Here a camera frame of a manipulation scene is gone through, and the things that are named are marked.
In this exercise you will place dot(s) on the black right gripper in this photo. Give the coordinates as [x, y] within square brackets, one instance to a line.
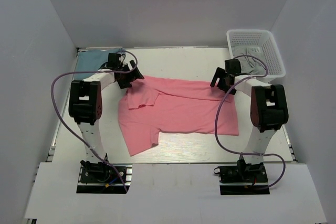
[219, 74]

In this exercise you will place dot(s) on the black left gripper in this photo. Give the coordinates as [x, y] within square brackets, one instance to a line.
[124, 84]

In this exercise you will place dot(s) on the pink t shirt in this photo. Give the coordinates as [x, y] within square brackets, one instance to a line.
[154, 105]

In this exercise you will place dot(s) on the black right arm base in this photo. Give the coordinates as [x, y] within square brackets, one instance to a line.
[242, 179]

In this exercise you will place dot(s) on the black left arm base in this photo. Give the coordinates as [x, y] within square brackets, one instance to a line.
[99, 178]

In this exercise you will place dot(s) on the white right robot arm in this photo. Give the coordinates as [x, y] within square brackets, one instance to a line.
[268, 109]

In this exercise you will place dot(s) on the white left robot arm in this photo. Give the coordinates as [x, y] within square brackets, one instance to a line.
[85, 102]

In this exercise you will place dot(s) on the grey t shirt in basket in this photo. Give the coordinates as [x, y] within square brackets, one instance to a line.
[250, 60]

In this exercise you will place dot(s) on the teal folded t shirt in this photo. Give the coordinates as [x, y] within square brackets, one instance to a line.
[93, 59]

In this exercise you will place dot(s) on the white plastic basket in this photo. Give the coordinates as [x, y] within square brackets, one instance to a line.
[254, 47]

